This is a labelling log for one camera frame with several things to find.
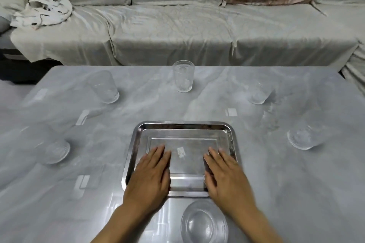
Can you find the person's left thumb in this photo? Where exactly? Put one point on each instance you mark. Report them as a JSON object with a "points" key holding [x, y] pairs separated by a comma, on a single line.
{"points": [[168, 181]]}

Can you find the grey covered sofa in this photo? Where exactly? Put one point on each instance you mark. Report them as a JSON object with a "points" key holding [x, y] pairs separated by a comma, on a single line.
{"points": [[176, 35]]}

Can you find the person's right little finger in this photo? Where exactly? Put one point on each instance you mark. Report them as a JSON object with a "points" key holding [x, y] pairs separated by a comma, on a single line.
{"points": [[233, 167]]}

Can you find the stainless steel tray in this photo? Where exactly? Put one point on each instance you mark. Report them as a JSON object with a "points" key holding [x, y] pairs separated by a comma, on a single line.
{"points": [[186, 133]]}

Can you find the crumpled white patterned cloth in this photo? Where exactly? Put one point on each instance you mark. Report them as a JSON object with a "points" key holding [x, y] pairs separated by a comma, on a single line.
{"points": [[42, 10]]}

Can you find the person's left middle finger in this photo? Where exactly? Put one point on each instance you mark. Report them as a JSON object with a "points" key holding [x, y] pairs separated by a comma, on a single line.
{"points": [[159, 157]]}

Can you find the person's left hand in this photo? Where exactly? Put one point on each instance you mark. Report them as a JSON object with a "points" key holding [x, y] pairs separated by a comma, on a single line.
{"points": [[149, 183]]}

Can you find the person's right middle finger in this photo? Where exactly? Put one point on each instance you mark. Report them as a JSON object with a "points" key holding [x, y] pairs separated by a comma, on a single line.
{"points": [[217, 158]]}

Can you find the person's right thumb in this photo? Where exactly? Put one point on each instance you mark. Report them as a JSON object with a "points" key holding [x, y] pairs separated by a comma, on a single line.
{"points": [[208, 181]]}

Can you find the person's left forearm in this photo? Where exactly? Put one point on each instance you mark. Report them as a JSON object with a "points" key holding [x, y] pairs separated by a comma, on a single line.
{"points": [[125, 227]]}

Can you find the person's right hand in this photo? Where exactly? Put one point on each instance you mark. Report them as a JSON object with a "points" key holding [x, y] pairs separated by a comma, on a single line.
{"points": [[228, 183]]}

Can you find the ribbed clear drinking glass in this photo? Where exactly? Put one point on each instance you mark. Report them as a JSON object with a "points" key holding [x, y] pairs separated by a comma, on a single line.
{"points": [[204, 223], [105, 87], [259, 93], [306, 134], [50, 147], [183, 77]]}

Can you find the person's left little finger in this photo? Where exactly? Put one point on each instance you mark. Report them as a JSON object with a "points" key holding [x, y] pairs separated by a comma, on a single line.
{"points": [[141, 167]]}

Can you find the person's right forearm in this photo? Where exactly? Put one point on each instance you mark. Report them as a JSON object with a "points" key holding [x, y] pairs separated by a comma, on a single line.
{"points": [[253, 227]]}

